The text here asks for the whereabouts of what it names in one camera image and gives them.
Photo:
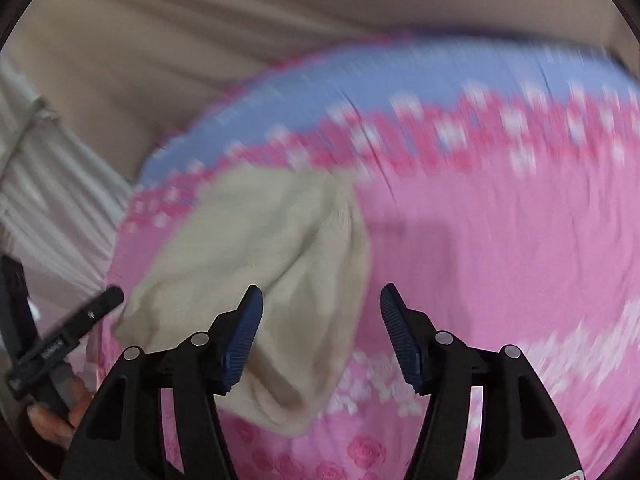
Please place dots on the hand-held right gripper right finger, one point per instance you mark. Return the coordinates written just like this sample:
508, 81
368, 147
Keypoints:
400, 340

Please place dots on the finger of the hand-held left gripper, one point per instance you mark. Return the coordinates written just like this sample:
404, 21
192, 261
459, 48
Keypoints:
97, 307

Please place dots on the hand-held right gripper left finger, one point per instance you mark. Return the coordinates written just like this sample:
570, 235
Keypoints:
245, 340

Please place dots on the cream knit sweater with hearts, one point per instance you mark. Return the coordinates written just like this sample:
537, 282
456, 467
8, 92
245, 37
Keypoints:
240, 240

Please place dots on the person's left hand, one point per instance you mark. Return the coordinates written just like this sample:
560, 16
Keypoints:
55, 425

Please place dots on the grey curtain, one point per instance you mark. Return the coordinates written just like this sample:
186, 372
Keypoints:
55, 210

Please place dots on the pink floral bed sheet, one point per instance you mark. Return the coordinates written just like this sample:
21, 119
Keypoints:
475, 240

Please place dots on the beige fabric headboard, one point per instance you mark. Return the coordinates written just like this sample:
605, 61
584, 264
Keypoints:
200, 35

